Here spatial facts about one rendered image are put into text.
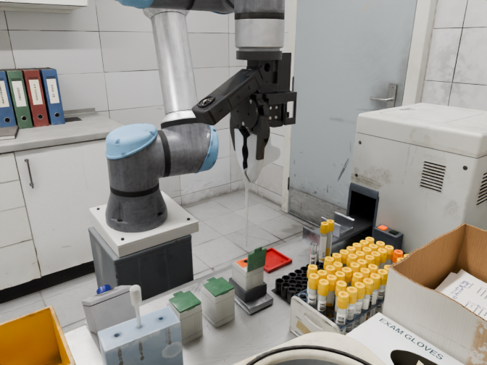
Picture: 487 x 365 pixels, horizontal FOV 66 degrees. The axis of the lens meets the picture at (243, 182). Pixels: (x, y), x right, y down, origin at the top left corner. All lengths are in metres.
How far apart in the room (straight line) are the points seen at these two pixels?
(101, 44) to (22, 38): 0.46
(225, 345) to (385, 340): 0.24
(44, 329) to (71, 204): 1.67
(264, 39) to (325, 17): 2.11
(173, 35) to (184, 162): 0.30
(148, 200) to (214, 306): 0.36
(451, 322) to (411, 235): 0.36
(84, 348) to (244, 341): 0.25
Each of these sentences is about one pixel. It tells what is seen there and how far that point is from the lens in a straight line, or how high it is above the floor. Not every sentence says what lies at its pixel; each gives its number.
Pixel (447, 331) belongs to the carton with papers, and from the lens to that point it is 0.60.
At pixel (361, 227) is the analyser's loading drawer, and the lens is 0.95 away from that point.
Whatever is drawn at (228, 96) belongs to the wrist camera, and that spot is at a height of 1.26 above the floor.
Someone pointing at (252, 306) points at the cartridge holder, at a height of 0.89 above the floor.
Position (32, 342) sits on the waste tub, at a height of 0.93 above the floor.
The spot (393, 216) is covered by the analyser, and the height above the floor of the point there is 0.96.
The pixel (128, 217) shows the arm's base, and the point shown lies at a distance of 0.92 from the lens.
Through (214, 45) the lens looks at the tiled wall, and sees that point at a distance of 3.22.
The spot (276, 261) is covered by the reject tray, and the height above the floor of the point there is 0.88.
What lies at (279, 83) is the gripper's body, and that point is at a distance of 0.62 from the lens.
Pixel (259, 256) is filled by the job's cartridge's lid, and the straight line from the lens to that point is 0.68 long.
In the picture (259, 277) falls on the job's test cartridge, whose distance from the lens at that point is 0.71.
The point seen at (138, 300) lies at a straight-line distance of 0.52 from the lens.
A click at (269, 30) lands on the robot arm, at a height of 1.35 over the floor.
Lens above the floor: 1.33
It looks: 20 degrees down
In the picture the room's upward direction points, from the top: straight up
